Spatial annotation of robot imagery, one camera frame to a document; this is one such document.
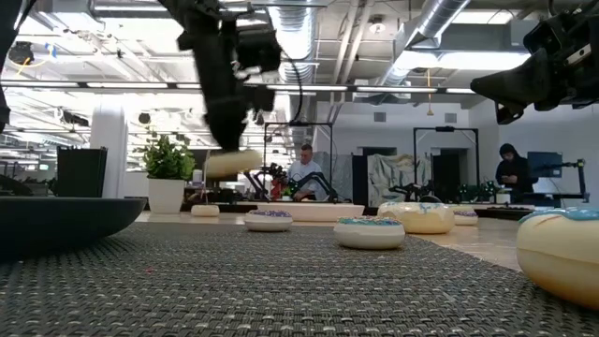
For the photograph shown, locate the silver ceiling duct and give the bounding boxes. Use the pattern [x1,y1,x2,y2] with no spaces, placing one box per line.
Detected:
[377,0,472,88]
[269,0,320,85]

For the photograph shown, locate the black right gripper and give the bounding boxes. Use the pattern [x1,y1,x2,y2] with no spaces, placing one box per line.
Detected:
[469,40,599,125]

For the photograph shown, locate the black background stand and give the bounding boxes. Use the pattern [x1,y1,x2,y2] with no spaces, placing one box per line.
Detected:
[533,158,592,205]

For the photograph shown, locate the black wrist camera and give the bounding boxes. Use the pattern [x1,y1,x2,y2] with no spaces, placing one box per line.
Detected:
[233,25,284,83]
[522,16,581,56]

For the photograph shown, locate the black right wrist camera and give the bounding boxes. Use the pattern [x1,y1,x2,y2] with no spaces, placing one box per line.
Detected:
[522,16,581,56]

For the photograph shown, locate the large white blue-drizzle donut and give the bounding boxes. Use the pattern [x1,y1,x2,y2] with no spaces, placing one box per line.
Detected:
[376,201,456,235]

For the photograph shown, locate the large chocolate frosted donut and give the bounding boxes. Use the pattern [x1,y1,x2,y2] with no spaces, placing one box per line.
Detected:
[204,149,264,180]

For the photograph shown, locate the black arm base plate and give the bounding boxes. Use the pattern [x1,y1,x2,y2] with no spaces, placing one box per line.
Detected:
[473,206,535,222]

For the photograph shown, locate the small teal sprinkle donut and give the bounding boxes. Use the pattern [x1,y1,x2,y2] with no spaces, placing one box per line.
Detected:
[332,215,407,251]

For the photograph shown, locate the small white chocolate-drizzle donut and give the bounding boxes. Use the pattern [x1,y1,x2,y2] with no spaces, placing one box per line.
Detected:
[190,204,221,218]

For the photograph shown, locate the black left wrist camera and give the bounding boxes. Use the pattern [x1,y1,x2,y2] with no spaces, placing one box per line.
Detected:
[233,25,284,83]

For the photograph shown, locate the black background rig frame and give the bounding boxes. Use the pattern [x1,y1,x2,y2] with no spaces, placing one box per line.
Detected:
[263,121,335,202]
[413,125,481,200]

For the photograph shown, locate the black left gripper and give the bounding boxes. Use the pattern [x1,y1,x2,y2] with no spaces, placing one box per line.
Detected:
[177,18,278,154]

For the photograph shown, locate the black box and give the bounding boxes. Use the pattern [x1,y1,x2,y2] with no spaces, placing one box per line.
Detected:
[55,146,109,198]

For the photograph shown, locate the green plant in white pot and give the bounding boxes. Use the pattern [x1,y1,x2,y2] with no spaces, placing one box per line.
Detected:
[135,133,197,215]

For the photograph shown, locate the grey woven placemat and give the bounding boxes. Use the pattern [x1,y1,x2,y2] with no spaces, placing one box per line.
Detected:
[0,221,599,337]

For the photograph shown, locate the large blue frosted donut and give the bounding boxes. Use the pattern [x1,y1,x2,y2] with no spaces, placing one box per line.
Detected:
[516,207,599,311]

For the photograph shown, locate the pale draped cloth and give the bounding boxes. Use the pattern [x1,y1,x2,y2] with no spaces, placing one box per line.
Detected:
[367,154,434,207]

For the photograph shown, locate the white round plate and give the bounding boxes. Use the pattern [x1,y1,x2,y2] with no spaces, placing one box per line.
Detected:
[256,202,366,223]

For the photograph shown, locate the dark round plate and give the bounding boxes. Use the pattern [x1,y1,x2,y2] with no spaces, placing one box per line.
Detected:
[0,196,148,261]

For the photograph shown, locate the black background robot arms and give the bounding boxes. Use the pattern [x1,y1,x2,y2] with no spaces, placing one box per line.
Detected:
[242,163,341,204]

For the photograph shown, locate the person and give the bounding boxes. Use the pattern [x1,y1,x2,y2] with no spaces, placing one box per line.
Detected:
[494,142,539,204]
[285,143,325,202]

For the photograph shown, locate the small purple sprinkle donut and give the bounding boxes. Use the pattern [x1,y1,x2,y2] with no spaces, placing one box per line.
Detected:
[243,209,295,233]
[451,209,479,227]

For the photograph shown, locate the blue monitor screen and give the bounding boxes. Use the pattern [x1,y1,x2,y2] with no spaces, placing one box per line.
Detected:
[527,151,564,179]

